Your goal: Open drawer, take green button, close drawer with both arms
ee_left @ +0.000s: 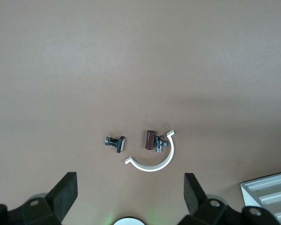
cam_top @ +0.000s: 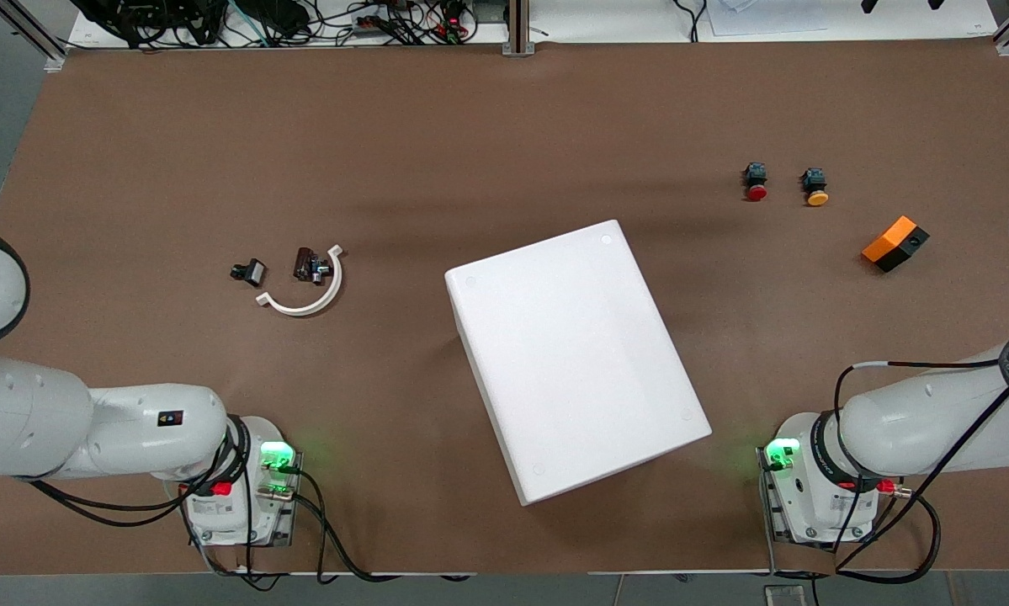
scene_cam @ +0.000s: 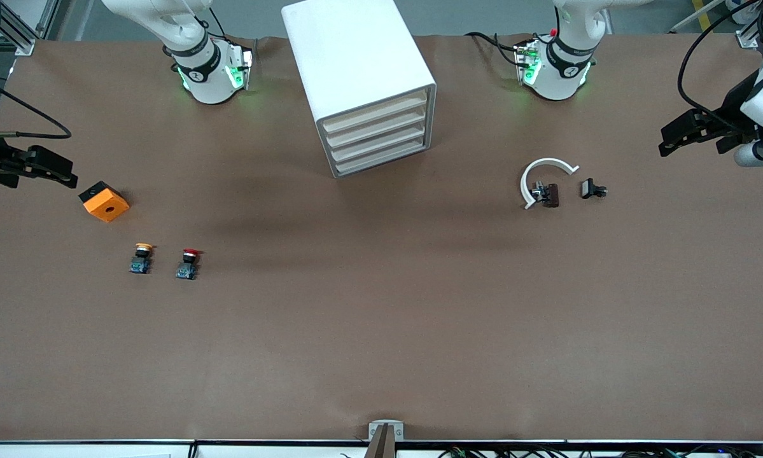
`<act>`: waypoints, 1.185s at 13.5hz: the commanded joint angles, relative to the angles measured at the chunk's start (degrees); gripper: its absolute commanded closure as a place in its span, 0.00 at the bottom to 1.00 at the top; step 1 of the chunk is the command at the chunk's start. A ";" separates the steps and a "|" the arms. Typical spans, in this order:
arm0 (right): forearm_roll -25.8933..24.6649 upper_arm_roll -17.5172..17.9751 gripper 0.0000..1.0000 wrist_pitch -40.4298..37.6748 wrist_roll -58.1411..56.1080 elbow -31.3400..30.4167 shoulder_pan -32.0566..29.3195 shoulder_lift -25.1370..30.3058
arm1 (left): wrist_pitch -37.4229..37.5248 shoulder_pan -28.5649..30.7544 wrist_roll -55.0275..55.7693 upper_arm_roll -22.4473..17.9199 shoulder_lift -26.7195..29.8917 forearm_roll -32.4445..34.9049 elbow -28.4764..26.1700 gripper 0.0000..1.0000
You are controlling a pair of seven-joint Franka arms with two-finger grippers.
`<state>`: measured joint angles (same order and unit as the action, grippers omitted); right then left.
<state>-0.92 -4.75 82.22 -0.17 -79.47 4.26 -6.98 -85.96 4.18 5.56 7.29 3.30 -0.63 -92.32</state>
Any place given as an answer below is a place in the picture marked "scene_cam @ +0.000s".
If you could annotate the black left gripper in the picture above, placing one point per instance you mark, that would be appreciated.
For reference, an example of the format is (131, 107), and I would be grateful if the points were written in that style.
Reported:
(732, 107)

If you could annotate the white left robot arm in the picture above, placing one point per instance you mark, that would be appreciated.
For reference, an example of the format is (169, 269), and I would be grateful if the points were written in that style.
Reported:
(556, 76)

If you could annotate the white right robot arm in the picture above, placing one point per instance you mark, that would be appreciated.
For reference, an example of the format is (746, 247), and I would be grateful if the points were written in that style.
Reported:
(206, 83)

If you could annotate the orange black button box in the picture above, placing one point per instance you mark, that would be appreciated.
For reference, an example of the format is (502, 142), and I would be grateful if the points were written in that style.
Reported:
(106, 205)

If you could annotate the yellow push button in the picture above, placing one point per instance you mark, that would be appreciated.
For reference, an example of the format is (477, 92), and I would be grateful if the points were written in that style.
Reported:
(140, 262)

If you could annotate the red push button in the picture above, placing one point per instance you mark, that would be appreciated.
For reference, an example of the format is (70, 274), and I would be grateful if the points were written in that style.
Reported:
(186, 268)

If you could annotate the black small component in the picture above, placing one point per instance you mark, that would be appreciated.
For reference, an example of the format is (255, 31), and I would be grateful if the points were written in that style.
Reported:
(588, 188)

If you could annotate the dark brown small component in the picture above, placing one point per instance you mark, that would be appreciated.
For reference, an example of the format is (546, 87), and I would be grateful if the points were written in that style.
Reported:
(550, 195)

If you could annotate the brown table cover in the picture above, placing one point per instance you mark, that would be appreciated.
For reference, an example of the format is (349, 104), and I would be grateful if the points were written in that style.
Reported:
(381, 318)

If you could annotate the aluminium frame post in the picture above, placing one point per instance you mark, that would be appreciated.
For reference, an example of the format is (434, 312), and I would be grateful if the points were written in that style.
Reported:
(21, 32)
(750, 38)

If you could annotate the white table edge rail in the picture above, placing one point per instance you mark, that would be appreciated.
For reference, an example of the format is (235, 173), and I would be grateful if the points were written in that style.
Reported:
(101, 450)

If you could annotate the grey metal bracket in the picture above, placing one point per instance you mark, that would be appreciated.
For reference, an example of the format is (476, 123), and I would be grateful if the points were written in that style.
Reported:
(386, 427)

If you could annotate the brown camera post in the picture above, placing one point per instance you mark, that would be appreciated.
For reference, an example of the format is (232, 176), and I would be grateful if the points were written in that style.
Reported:
(382, 445)

